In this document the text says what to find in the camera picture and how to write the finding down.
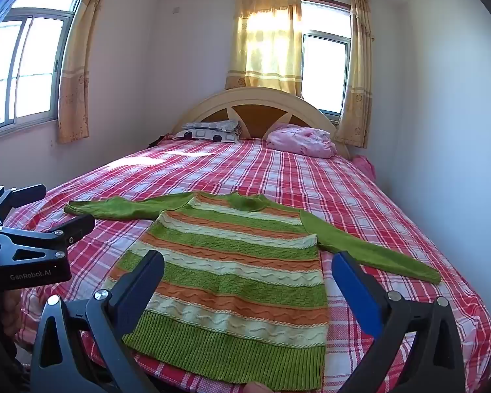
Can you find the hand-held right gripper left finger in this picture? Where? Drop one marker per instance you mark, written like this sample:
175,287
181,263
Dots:
141,290

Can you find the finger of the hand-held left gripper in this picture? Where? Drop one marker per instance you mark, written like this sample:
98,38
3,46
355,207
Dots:
77,225
24,193

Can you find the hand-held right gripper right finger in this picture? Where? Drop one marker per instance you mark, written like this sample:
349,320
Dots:
354,290

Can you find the green striped knit sweater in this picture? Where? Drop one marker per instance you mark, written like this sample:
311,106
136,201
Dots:
237,278

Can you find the yellow patterned curtain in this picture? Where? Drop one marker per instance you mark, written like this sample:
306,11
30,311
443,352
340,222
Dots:
75,90
266,49
358,90

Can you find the red plaid bed sheet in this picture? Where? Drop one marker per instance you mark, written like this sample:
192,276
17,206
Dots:
311,180

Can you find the large sliding window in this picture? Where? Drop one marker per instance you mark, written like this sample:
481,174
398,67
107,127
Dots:
32,69

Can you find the pink cloth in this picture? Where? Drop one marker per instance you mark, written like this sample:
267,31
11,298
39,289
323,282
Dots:
366,166

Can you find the pink floral pillow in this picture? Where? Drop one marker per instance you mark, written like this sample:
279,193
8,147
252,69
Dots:
302,139

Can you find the grey patterned pillow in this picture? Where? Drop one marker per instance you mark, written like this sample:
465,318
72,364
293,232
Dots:
208,131

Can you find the cream wooden headboard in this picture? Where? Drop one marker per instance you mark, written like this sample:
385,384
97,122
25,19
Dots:
253,98

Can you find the small sliding window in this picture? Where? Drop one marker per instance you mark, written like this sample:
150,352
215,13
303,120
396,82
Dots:
325,69

